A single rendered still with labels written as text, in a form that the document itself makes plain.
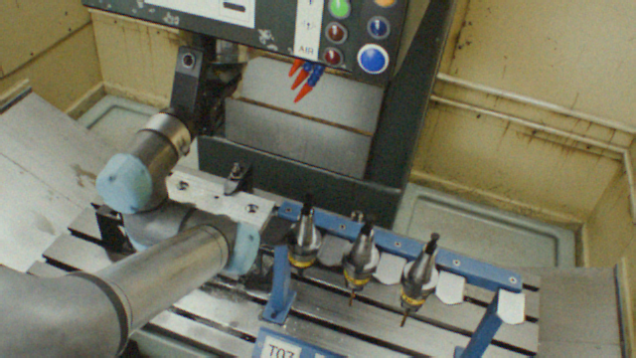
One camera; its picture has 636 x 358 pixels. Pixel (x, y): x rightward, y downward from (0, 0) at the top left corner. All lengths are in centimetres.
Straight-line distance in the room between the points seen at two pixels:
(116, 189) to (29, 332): 32
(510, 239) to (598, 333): 60
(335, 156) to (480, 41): 57
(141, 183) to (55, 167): 119
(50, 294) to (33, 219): 133
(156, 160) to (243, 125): 88
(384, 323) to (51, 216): 109
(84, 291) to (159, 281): 12
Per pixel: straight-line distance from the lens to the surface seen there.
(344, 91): 144
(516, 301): 101
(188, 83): 86
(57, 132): 203
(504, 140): 192
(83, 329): 50
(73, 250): 145
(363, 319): 128
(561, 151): 194
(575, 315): 162
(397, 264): 98
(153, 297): 60
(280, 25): 66
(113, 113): 242
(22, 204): 185
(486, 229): 205
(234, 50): 88
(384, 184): 164
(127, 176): 76
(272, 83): 151
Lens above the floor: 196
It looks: 42 degrees down
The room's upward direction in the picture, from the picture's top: 8 degrees clockwise
